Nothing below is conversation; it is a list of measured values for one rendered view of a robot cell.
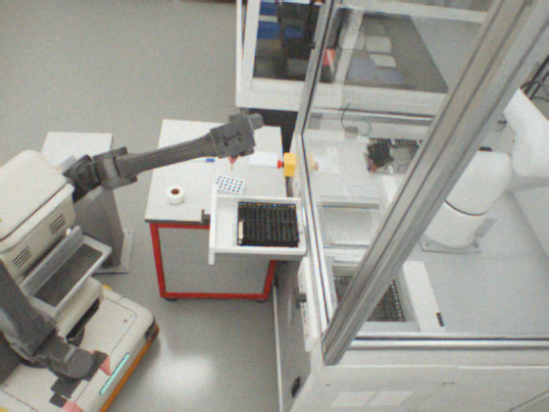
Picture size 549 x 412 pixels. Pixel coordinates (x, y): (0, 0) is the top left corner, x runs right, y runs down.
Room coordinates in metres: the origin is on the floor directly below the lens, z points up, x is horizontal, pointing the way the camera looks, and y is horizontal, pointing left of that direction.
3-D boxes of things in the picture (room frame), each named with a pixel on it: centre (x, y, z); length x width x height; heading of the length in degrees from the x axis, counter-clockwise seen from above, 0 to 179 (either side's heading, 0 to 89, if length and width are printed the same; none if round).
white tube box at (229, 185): (1.23, 0.20, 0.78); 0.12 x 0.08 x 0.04; 86
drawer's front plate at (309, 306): (0.71, -0.17, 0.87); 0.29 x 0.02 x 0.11; 11
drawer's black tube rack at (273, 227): (0.99, 0.01, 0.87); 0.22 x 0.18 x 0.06; 101
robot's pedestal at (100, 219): (1.27, 0.89, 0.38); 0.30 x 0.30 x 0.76; 14
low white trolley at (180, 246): (1.36, 0.26, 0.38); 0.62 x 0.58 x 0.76; 11
